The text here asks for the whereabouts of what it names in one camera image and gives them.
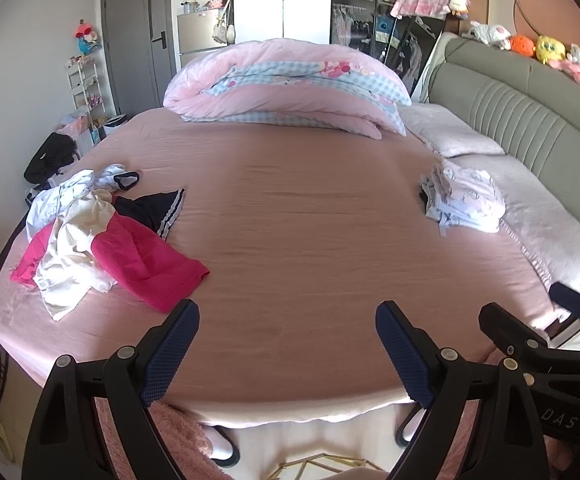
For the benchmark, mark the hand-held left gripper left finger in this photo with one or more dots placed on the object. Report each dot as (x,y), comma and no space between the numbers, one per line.
(169,355)

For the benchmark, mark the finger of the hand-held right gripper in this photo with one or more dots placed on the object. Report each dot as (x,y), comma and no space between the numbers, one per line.
(577,302)
(510,330)

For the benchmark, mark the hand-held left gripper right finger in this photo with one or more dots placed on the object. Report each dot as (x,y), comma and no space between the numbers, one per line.
(405,355)

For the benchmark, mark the pink and cream shirt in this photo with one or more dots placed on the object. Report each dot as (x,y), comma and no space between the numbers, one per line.
(134,255)

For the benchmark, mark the folded pale printed clothes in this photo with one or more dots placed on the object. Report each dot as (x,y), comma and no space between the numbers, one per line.
(470,197)

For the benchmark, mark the person's right foot in slipper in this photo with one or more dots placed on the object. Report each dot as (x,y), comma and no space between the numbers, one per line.
(410,425)

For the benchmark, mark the person's foot in slipper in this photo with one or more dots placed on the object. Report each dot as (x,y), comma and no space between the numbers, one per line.
(410,425)
(222,447)

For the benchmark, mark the person's pink fleece clothing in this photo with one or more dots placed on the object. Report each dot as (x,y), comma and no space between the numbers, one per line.
(179,435)

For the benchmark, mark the large pale pink pillow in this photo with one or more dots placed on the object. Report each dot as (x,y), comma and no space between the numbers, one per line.
(545,220)

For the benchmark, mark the person's left foot in slipper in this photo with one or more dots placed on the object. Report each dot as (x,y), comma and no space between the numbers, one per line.
(222,447)

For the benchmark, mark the navy skirt with white stripes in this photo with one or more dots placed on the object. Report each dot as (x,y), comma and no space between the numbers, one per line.
(154,210)

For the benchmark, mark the white garment with black trim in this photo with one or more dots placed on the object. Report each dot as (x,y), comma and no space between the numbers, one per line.
(114,175)

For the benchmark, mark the white crumpled garment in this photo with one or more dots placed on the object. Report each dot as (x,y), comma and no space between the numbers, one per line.
(54,200)

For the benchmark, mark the grey-green padded headboard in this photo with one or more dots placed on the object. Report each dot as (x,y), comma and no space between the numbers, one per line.
(520,105)

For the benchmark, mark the black backpack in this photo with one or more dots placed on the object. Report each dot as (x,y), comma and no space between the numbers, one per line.
(49,157)

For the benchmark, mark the white box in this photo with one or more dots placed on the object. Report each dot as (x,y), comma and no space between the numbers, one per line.
(116,125)

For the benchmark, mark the pink gift bag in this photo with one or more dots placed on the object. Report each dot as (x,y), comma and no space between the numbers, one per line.
(75,132)

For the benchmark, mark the white cat plush toy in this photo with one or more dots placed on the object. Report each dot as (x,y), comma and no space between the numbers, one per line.
(579,55)

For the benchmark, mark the yellow plush toy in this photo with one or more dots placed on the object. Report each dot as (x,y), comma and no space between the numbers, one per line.
(550,49)

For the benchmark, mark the orange plush toy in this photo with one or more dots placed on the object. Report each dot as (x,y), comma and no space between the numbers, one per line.
(522,46)

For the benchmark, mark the pink checked quilt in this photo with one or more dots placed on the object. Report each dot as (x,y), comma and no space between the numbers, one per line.
(270,95)

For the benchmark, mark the white lying plush toy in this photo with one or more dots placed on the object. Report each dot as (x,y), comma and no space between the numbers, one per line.
(490,35)

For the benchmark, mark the white shelf rack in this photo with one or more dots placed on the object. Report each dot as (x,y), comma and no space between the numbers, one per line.
(84,85)

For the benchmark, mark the dark glossy panel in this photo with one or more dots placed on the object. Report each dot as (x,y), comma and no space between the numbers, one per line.
(410,55)

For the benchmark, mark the white and pink round plush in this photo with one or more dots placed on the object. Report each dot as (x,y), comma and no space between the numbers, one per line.
(460,5)

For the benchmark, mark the silver refrigerator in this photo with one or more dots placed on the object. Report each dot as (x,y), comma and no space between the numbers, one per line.
(197,35)

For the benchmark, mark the grey wardrobe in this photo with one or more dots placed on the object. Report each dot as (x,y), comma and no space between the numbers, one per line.
(129,35)

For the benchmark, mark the beige hanging bag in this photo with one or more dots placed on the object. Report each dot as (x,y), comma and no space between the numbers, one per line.
(222,27)

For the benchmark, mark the dark glass wardrobe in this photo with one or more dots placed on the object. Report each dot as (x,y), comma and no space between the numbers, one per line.
(355,15)

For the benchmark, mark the white toy on fridge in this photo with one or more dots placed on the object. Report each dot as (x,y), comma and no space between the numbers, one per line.
(188,6)

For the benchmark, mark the pink plush toy on fridge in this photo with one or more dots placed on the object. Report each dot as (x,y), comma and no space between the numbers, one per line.
(218,1)

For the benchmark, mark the white wardrobe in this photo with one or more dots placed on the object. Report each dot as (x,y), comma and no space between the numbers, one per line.
(280,0)

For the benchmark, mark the red and blue wall plush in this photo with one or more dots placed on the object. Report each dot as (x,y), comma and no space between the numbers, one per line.
(87,37)

